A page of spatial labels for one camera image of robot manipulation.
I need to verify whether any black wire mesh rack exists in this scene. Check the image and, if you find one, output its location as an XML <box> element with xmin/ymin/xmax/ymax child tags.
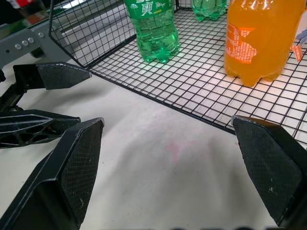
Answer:
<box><xmin>47</xmin><ymin>0</ymin><xmax>307</xmax><ymax>154</ymax></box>

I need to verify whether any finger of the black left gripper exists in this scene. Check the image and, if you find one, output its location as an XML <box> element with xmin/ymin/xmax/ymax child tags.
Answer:
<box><xmin>0</xmin><ymin>109</ymin><xmax>81</xmax><ymax>150</ymax></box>
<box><xmin>12</xmin><ymin>61</ymin><xmax>93</xmax><ymax>91</ymax></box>

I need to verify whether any white blue snack packet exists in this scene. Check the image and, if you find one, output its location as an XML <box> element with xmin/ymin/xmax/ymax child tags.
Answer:
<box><xmin>289</xmin><ymin>0</ymin><xmax>307</xmax><ymax>62</ymax></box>

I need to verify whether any red label cola bottle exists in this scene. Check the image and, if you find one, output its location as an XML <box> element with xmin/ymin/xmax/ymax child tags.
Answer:
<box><xmin>9</xmin><ymin>0</ymin><xmax>52</xmax><ymax>26</ymax></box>

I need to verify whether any orange soda bottle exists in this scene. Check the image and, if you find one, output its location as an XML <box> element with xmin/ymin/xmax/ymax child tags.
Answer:
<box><xmin>224</xmin><ymin>0</ymin><xmax>305</xmax><ymax>87</ymax></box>

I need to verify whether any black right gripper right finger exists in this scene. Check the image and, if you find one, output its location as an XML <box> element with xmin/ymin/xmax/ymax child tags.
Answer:
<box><xmin>231</xmin><ymin>115</ymin><xmax>307</xmax><ymax>230</ymax></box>

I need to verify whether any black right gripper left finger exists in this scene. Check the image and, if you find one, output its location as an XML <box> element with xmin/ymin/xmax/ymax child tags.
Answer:
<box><xmin>0</xmin><ymin>117</ymin><xmax>106</xmax><ymax>230</ymax></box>

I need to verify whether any green soda bottle with label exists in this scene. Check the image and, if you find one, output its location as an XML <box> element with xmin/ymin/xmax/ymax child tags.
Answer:
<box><xmin>124</xmin><ymin>0</ymin><xmax>181</xmax><ymax>64</ymax></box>

